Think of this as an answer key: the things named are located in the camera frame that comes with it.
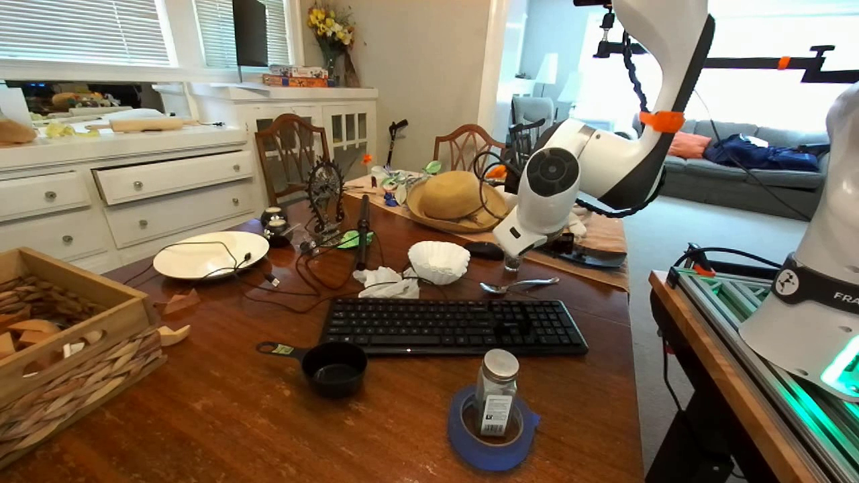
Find pale wooden piece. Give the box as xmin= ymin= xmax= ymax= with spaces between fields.
xmin=157 ymin=320 xmax=193 ymax=349

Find black gear-shaped metal stand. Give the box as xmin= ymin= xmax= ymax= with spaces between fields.
xmin=303 ymin=158 xmax=350 ymax=253

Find pink pillow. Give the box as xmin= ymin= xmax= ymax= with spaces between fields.
xmin=668 ymin=128 xmax=714 ymax=162

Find white round plate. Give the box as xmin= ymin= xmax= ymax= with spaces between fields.
xmin=150 ymin=229 xmax=272 ymax=282

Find straw hat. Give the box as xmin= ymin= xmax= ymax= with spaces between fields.
xmin=402 ymin=168 xmax=516 ymax=235

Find black computer keyboard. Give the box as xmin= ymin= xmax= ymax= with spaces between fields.
xmin=316 ymin=294 xmax=592 ymax=359

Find gray sofa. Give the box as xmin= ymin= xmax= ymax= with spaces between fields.
xmin=660 ymin=119 xmax=829 ymax=223

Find black table cable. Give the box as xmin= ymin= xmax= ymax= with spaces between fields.
xmin=239 ymin=239 xmax=359 ymax=316

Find metal spoon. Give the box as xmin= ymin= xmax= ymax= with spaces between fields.
xmin=477 ymin=273 xmax=563 ymax=297

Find yellow flowers in vase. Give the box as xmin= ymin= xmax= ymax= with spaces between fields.
xmin=306 ymin=2 xmax=359 ymax=89

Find woven wooden basket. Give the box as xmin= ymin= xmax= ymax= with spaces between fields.
xmin=0 ymin=247 xmax=169 ymax=472

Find black camera boom pole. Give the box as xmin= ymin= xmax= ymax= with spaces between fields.
xmin=593 ymin=35 xmax=859 ymax=89

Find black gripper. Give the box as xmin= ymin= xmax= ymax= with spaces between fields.
xmin=534 ymin=229 xmax=592 ymax=270

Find crumpled white tissue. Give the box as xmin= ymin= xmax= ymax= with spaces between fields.
xmin=350 ymin=264 xmax=421 ymax=300

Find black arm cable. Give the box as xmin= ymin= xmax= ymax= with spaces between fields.
xmin=618 ymin=7 xmax=653 ymax=116

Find dark brown wooden block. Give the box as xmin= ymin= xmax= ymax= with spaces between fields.
xmin=161 ymin=289 xmax=202 ymax=316

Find green flat object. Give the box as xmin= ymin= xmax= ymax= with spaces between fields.
xmin=335 ymin=229 xmax=374 ymax=253

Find black platform cable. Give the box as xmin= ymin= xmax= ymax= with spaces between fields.
xmin=668 ymin=242 xmax=794 ymax=282

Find thin black wire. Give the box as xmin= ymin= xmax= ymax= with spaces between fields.
xmin=184 ymin=235 xmax=256 ymax=273

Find long white sideboard cabinet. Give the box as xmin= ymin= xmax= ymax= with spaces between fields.
xmin=0 ymin=123 xmax=263 ymax=276

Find small black pot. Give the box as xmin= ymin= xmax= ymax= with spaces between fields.
xmin=257 ymin=339 xmax=371 ymax=399

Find white paper coffee filter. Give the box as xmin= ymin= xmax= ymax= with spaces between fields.
xmin=406 ymin=239 xmax=473 ymax=286

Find glass spice jar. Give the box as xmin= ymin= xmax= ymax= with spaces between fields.
xmin=473 ymin=345 xmax=524 ymax=439

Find small dark candle jar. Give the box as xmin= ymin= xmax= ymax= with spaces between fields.
xmin=261 ymin=207 xmax=291 ymax=242

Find blue cloth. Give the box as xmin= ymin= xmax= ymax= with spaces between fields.
xmin=703 ymin=132 xmax=829 ymax=175

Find dark wooden chair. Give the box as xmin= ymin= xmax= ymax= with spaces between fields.
xmin=253 ymin=112 xmax=334 ymax=211
xmin=433 ymin=120 xmax=506 ymax=175

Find metal robot base platform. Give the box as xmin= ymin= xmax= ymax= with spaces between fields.
xmin=648 ymin=243 xmax=859 ymax=483

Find long black rod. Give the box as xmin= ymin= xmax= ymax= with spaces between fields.
xmin=354 ymin=190 xmax=375 ymax=270

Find white window blinds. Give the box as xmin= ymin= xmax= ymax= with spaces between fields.
xmin=0 ymin=0 xmax=178 ymax=64

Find wooden cutting board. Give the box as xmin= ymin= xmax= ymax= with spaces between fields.
xmin=111 ymin=116 xmax=186 ymax=137

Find small white glass-door cabinet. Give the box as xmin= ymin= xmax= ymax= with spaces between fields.
xmin=190 ymin=82 xmax=382 ymax=209

